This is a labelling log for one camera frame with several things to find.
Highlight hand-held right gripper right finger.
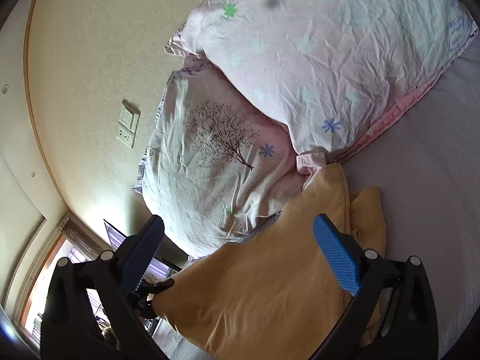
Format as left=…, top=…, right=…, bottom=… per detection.
left=310, top=214, right=439, bottom=360

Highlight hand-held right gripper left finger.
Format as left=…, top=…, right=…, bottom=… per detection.
left=40, top=215, right=177, bottom=360

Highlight yellow garment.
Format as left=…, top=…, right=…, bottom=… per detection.
left=153, top=163, right=388, bottom=360

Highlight window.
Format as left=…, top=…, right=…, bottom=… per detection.
left=15, top=232, right=113, bottom=349

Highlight tree print pillow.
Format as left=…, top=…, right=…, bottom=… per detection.
left=131, top=54, right=327, bottom=257

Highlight grey bed sheet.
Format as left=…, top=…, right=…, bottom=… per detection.
left=339, top=45, right=480, bottom=360

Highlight pink flowered pillow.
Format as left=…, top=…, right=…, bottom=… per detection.
left=163, top=0, right=480, bottom=166

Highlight dark wall screen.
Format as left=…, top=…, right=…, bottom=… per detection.
left=103, top=219, right=185, bottom=275

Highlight wall switch panel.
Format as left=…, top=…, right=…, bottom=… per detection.
left=116, top=99, right=142, bottom=149

